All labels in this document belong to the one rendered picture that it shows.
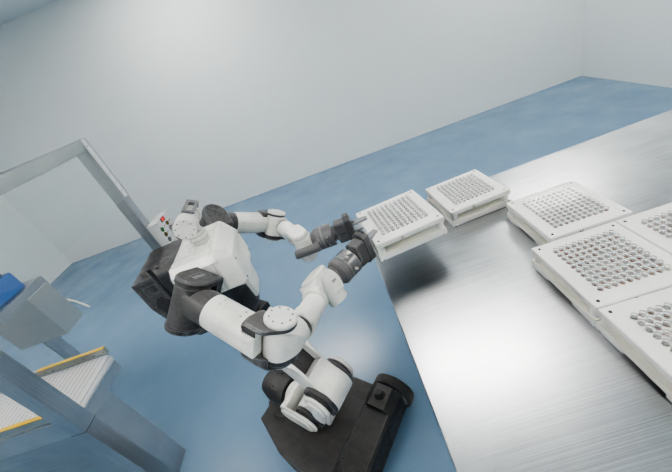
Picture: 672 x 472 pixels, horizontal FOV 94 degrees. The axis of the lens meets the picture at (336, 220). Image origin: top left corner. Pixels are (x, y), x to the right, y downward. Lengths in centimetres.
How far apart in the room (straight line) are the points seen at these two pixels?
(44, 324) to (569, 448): 169
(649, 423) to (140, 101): 495
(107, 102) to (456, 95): 453
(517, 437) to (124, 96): 490
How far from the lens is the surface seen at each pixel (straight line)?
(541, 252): 110
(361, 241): 102
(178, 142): 490
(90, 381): 178
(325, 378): 127
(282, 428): 185
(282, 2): 442
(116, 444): 173
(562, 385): 93
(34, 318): 170
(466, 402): 90
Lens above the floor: 165
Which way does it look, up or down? 30 degrees down
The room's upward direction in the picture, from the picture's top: 23 degrees counter-clockwise
